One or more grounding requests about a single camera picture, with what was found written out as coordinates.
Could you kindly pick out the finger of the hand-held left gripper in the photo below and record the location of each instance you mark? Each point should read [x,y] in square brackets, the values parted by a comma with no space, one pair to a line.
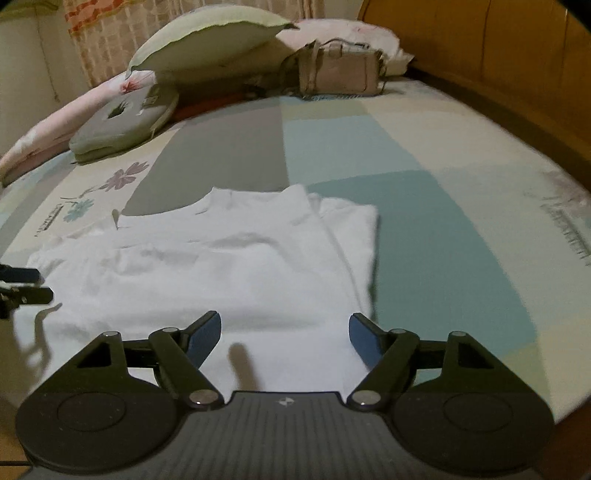
[21,273]
[30,295]

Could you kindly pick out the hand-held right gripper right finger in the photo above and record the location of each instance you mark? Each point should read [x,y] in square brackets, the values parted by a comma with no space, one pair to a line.
[364,339]

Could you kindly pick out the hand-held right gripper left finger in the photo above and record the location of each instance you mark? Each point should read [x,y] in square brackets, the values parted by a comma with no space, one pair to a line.
[206,337]

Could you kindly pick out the white knit sweater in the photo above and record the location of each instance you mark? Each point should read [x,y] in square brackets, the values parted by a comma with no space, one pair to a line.
[207,277]

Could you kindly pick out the pink floral quilt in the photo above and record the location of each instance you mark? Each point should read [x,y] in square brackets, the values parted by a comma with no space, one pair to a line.
[46,129]

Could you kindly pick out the grey cushion with hole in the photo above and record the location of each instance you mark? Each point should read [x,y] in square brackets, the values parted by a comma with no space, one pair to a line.
[124,120]

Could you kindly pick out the red cloth item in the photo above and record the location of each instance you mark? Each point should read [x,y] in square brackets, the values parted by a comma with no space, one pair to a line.
[189,110]

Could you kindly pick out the beige handbag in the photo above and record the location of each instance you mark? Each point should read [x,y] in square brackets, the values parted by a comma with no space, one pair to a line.
[337,69]

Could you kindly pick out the light green pillow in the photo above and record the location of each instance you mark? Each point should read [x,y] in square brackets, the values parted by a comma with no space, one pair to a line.
[207,39]

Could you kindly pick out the wooden headboard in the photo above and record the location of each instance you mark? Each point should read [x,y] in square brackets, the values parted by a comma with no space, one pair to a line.
[485,50]

